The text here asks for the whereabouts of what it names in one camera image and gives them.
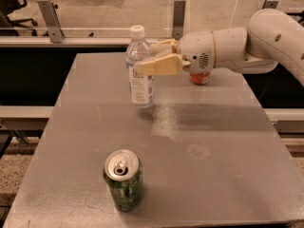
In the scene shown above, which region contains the metal bracket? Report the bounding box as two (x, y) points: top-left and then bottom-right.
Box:
(262, 0), (278, 9)
(172, 0), (186, 40)
(37, 0), (64, 43)

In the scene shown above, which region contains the red soda can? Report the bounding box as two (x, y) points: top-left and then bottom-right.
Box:
(190, 72), (210, 86)

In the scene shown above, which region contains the right metal bracket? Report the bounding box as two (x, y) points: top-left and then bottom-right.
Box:
(262, 0), (278, 9)

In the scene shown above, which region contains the black office chair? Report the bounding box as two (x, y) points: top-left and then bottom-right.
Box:
(0, 0), (38, 36)

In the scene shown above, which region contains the metal barrier rail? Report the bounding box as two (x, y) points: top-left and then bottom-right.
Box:
(0, 35), (165, 49)

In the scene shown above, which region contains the clear plastic water bottle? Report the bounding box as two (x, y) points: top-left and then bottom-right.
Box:
(125, 25), (154, 108)

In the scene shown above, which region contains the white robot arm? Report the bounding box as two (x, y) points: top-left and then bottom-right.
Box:
(135, 9), (304, 85)

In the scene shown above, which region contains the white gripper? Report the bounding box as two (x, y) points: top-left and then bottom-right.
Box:
(140, 30), (215, 75)

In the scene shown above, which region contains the middle metal bracket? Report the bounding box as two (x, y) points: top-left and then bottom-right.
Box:
(172, 0), (186, 40)

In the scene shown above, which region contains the green soda can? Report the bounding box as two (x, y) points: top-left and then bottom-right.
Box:
(104, 149), (143, 212)

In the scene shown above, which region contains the left metal bracket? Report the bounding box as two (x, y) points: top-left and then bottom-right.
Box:
(37, 0), (64, 43)

